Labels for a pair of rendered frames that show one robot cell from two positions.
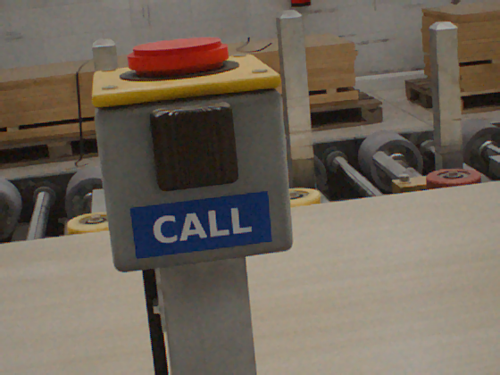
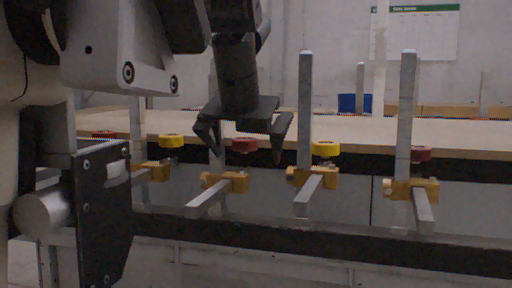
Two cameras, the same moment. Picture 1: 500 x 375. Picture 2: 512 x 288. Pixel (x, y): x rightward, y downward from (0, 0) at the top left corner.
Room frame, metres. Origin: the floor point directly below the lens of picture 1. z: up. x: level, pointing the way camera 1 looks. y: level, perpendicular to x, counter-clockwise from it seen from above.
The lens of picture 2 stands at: (-0.88, 0.66, 1.13)
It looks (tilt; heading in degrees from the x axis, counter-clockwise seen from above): 10 degrees down; 24
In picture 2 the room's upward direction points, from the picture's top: straight up
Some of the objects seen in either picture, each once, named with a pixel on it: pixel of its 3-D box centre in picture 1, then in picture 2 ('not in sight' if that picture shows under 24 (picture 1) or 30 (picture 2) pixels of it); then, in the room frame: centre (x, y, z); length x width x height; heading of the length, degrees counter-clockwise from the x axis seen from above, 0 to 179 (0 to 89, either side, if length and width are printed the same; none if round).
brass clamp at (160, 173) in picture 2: not in sight; (146, 171); (0.22, 1.48, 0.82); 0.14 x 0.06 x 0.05; 97
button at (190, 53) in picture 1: (179, 64); not in sight; (0.39, 0.02, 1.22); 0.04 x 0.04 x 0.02
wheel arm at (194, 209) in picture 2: not in sight; (223, 188); (0.19, 1.21, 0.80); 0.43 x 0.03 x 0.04; 7
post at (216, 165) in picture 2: not in sight; (217, 156); (0.24, 1.25, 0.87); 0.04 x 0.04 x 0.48; 7
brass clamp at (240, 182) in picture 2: not in sight; (224, 181); (0.25, 1.23, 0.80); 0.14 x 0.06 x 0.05; 97
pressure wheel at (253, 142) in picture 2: not in sight; (244, 155); (0.38, 1.23, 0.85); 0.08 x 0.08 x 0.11
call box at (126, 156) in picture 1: (189, 163); not in sight; (0.39, 0.02, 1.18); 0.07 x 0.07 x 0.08; 7
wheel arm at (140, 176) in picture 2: not in sight; (141, 177); (0.16, 1.46, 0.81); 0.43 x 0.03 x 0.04; 7
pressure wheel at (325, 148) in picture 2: not in sight; (325, 159); (0.41, 0.98, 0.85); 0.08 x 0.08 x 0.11
